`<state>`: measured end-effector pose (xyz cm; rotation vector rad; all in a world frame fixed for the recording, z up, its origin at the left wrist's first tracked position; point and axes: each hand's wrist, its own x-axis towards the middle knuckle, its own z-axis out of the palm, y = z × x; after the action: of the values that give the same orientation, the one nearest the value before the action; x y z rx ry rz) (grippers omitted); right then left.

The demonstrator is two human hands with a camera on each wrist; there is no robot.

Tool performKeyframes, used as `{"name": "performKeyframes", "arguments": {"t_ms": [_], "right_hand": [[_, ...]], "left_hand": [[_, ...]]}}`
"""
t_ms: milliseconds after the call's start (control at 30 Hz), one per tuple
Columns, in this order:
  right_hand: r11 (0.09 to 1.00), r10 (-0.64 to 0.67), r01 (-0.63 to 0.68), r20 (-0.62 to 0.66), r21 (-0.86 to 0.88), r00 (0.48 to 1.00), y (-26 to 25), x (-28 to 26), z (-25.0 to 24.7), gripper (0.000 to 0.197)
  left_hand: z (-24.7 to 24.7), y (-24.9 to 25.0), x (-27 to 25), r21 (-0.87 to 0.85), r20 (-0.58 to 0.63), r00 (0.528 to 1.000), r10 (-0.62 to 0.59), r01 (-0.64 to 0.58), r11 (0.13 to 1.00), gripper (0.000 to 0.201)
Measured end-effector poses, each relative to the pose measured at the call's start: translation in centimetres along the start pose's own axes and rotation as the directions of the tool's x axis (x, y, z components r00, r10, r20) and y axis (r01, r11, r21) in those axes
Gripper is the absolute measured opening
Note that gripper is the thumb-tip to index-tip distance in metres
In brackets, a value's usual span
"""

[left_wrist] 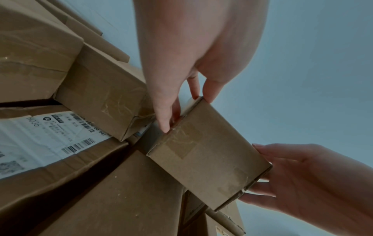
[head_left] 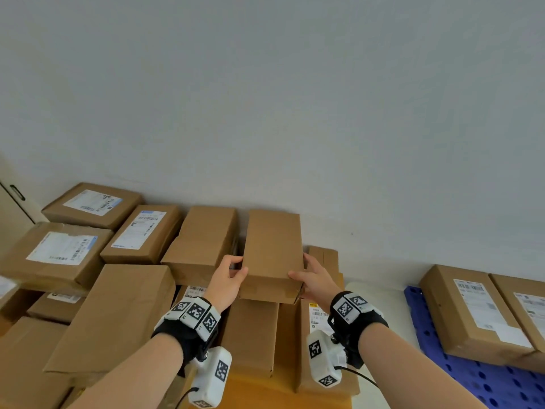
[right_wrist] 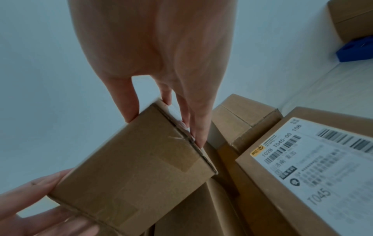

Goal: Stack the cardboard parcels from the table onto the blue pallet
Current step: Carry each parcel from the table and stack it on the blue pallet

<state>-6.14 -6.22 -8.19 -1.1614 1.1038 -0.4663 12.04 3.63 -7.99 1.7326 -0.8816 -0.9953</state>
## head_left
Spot person's left hand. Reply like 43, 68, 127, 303
203, 254, 249, 314

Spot person's right hand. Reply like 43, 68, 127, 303
288, 252, 342, 314

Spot cardboard box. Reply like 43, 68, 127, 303
489, 273, 545, 373
419, 264, 535, 366
238, 209, 305, 305

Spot pile of brown cardboard parcels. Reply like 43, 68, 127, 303
0, 182, 360, 409

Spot blue perforated plastic pallet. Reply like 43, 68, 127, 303
403, 285, 545, 409

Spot person's right forearm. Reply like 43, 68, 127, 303
358, 322, 488, 409

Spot person's left forearm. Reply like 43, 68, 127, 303
68, 332, 184, 409

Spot black wristband with marker tags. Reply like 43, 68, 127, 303
151, 297, 222, 375
326, 290, 389, 369

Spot white low table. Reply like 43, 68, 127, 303
340, 281, 426, 409

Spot orange wooden table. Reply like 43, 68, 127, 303
59, 374, 354, 409

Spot beige cabinet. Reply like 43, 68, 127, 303
0, 153, 50, 256

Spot white marker-tagged wrist camera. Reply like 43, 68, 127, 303
306, 329, 348, 389
187, 346, 233, 408

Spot black camera cable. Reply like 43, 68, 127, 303
174, 387, 200, 409
334, 365, 380, 388

